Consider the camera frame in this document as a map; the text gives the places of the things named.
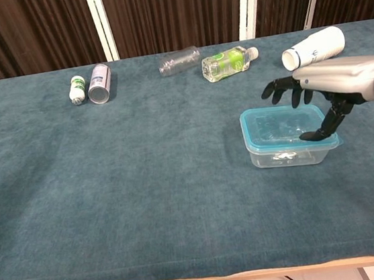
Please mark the clear bottle with green label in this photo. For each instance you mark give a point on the clear bottle with green label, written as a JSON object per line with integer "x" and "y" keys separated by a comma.
{"x": 225, "y": 64}

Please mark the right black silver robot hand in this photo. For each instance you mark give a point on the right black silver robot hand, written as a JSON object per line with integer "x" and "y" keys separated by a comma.
{"x": 339, "y": 78}

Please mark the teal velvet table cloth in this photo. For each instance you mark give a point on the teal velvet table cloth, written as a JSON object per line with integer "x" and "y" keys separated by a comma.
{"x": 111, "y": 189}

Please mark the empty clear plastic bottle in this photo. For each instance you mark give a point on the empty clear plastic bottle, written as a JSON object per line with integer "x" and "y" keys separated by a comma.
{"x": 178, "y": 61}

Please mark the silver spray can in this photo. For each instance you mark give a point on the silver spray can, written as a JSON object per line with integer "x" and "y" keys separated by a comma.
{"x": 99, "y": 84}

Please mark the small white green bottle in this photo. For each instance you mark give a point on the small white green bottle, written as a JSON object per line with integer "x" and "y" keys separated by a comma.
{"x": 77, "y": 90}

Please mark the large white plastic bottle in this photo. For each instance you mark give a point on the large white plastic bottle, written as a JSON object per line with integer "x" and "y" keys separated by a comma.
{"x": 318, "y": 45}

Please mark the blue container lid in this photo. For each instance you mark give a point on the blue container lid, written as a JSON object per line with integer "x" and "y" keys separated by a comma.
{"x": 266, "y": 127}

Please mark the clear plastic food container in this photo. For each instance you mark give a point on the clear plastic food container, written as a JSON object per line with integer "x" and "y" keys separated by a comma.
{"x": 277, "y": 161}

